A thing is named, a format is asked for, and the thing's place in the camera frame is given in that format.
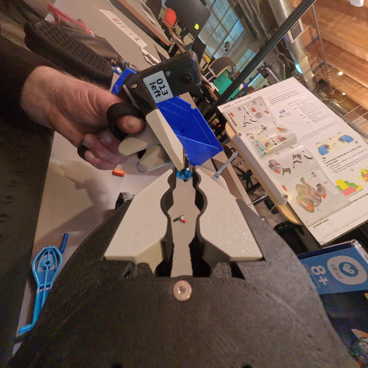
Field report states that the person's left forearm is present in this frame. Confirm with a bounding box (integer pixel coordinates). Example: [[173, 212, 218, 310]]
[[0, 34, 56, 134]]

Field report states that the open instruction booklet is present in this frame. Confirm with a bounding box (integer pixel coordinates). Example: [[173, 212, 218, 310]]
[[250, 126, 352, 214]]

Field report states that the white instruction sheet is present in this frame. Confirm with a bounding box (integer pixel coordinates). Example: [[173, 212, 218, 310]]
[[217, 76, 368, 245]]

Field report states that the light blue stand rod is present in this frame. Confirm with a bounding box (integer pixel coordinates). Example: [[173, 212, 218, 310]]
[[212, 151, 240, 179]]

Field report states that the red tool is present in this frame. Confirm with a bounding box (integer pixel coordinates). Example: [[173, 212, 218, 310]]
[[47, 3, 92, 33]]

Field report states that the silver ventilation duct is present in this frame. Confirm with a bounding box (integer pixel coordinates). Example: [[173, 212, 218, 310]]
[[266, 0, 317, 90]]

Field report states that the green box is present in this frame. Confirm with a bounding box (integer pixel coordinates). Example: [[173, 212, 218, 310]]
[[213, 74, 241, 98]]

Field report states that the black perforated mat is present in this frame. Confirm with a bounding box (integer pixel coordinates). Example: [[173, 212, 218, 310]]
[[0, 20, 114, 368]]

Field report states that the person's left hand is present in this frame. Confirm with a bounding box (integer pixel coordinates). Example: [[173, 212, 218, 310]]
[[20, 66, 145, 171]]

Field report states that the white paper sheet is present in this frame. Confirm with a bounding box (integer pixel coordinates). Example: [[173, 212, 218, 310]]
[[99, 9, 148, 48]]

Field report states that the light blue toy frame piece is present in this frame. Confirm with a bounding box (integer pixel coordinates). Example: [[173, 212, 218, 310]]
[[17, 244, 64, 337]]

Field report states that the blue storage bin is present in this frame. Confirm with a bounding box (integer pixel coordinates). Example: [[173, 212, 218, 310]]
[[111, 67, 225, 167]]

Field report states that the dark blue toy kit box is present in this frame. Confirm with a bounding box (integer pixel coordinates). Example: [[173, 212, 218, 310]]
[[297, 240, 368, 368]]

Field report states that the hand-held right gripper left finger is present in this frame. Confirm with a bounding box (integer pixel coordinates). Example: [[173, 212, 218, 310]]
[[104, 168, 176, 274]]

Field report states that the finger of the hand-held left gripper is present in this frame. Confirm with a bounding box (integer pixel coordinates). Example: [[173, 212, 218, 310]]
[[145, 109, 187, 172]]

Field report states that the black pole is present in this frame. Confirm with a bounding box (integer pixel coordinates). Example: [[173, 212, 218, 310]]
[[198, 0, 318, 127]]

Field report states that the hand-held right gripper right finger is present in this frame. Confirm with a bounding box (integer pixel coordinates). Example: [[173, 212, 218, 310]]
[[188, 167, 264, 263]]

